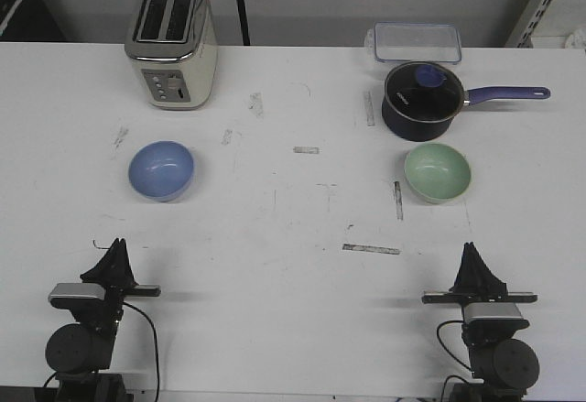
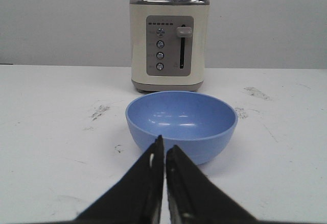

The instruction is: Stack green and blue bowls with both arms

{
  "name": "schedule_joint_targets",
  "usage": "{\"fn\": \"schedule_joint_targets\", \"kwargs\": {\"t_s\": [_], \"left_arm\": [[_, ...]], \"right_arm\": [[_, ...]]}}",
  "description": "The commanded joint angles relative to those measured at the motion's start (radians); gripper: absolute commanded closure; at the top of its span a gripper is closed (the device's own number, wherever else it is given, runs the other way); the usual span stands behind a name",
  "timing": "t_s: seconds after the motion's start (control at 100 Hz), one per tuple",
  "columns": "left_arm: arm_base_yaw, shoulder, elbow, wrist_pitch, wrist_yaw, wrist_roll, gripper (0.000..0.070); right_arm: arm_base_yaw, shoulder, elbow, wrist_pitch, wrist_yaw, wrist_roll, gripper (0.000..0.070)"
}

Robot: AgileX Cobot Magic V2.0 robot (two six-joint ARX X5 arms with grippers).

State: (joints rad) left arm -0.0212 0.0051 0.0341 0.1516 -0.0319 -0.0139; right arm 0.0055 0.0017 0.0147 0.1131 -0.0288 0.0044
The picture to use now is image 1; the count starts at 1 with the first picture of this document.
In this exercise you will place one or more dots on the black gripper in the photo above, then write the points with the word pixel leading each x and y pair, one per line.
pixel 483 280
pixel 101 309

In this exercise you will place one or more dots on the blue bowl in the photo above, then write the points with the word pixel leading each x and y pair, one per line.
pixel 161 171

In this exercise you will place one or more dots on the green bowl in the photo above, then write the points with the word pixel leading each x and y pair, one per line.
pixel 437 173

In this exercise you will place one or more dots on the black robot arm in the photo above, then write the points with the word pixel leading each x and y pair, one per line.
pixel 80 353
pixel 502 367

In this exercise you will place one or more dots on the dark blue saucepan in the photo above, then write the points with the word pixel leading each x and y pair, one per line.
pixel 424 131

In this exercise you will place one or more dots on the glass pot lid blue knob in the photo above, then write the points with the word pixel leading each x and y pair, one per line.
pixel 424 91

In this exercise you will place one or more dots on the cream and chrome toaster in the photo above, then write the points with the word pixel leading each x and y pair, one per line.
pixel 173 49

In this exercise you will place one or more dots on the clear plastic food container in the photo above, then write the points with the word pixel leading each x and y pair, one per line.
pixel 395 42

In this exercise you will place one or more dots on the white crumpled cloth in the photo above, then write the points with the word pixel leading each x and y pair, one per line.
pixel 577 39

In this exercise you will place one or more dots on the grey metal shelf upright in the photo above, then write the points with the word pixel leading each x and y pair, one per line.
pixel 538 3

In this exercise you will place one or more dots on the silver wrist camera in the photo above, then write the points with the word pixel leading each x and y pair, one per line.
pixel 501 312
pixel 72 296

